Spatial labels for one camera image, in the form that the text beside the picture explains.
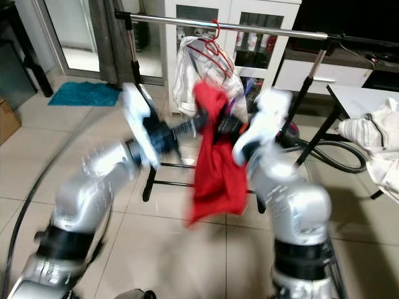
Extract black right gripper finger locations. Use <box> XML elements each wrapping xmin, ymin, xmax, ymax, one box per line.
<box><xmin>186</xmin><ymin>115</ymin><xmax>213</xmax><ymax>135</ymax></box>

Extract red shirt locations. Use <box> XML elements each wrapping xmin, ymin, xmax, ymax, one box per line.
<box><xmin>187</xmin><ymin>81</ymin><xmax>250</xmax><ymax>226</ymax></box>

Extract cream jacket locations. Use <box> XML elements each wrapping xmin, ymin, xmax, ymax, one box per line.
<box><xmin>173</xmin><ymin>36</ymin><xmax>250</xmax><ymax>122</ymax></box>

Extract teal floor mat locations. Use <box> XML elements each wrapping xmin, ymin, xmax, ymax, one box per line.
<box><xmin>48</xmin><ymin>81</ymin><xmax>119</xmax><ymax>107</ymax></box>

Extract white low cabinet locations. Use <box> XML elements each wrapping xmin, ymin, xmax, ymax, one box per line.
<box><xmin>274</xmin><ymin>59</ymin><xmax>375</xmax><ymax>94</ymax></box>

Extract grey curtain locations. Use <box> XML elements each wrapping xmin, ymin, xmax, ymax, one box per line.
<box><xmin>89</xmin><ymin>0</ymin><xmax>138</xmax><ymax>88</ymax></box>

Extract white glass door cabinet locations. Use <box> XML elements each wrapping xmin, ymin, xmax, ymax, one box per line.
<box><xmin>161</xmin><ymin>0</ymin><xmax>301</xmax><ymax>94</ymax></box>

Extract glass balcony door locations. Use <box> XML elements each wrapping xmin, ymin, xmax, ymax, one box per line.
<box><xmin>31</xmin><ymin>0</ymin><xmax>97</xmax><ymax>75</ymax></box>

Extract dark grey storage box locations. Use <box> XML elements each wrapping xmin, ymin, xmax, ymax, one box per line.
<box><xmin>0</xmin><ymin>37</ymin><xmax>35</xmax><ymax>103</ymax></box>

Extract black shelf unit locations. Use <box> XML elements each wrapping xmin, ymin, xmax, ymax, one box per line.
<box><xmin>0</xmin><ymin>0</ymin><xmax>55</xmax><ymax>97</ymax></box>

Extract grey robot foot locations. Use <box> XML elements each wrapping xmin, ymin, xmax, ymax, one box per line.
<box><xmin>115</xmin><ymin>288</ymin><xmax>156</xmax><ymax>299</ymax></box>

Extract black television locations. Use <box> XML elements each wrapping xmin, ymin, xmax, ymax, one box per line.
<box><xmin>292</xmin><ymin>0</ymin><xmax>399</xmax><ymax>52</ymax></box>

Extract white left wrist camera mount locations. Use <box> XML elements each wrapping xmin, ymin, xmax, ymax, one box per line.
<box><xmin>123</xmin><ymin>84</ymin><xmax>160</xmax><ymax>169</ymax></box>

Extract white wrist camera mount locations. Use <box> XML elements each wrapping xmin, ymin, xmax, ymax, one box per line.
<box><xmin>232</xmin><ymin>90</ymin><xmax>294</xmax><ymax>166</ymax></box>
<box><xmin>123</xmin><ymin>84</ymin><xmax>160</xmax><ymax>169</ymax></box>

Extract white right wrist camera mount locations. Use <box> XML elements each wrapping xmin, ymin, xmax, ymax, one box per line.
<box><xmin>232</xmin><ymin>90</ymin><xmax>294</xmax><ymax>166</ymax></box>

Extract red wire hanger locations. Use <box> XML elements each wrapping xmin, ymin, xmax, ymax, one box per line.
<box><xmin>187</xmin><ymin>20</ymin><xmax>238</xmax><ymax>78</ymax></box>

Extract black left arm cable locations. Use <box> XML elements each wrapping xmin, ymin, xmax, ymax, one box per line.
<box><xmin>0</xmin><ymin>115</ymin><xmax>132</xmax><ymax>298</ymax></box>

